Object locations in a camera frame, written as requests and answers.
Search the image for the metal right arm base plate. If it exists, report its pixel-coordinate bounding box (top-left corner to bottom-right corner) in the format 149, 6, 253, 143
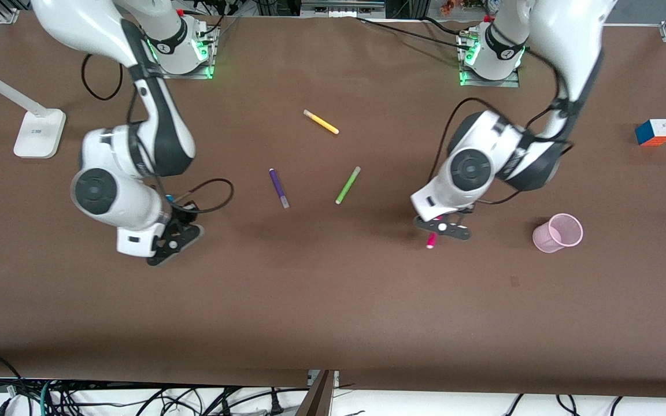
154, 23, 216, 80

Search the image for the silver power strip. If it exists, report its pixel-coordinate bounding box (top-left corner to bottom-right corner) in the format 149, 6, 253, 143
301, 0, 386, 17

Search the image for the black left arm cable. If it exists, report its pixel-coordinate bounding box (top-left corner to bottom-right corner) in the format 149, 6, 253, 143
428, 49, 572, 207

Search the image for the green marker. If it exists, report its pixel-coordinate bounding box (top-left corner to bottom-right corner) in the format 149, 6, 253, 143
335, 166, 361, 205

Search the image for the black cable on table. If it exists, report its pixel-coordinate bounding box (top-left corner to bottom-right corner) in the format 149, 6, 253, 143
355, 16, 475, 51

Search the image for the brown table support strut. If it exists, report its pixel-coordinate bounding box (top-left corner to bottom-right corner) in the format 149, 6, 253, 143
297, 370, 340, 416

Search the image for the brown paper table cover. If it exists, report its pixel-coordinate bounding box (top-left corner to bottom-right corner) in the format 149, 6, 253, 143
0, 12, 666, 399

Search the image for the purple marker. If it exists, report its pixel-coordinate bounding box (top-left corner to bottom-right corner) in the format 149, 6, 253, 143
269, 168, 290, 209

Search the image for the yellow marker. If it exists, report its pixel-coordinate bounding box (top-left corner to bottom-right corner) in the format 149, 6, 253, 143
304, 109, 339, 135

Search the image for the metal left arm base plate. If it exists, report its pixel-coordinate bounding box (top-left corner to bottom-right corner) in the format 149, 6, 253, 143
458, 29, 520, 88

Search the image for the colourful puzzle cube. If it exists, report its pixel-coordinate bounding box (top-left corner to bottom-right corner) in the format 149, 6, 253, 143
635, 118, 666, 147

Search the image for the pink marker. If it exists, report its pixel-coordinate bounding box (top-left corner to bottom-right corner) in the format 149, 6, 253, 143
426, 215, 445, 250

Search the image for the translucent pink plastic cup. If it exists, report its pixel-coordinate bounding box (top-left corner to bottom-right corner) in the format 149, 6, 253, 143
532, 213, 584, 254

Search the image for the white desk lamp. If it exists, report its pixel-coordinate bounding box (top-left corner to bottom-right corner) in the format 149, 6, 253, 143
0, 58, 66, 159

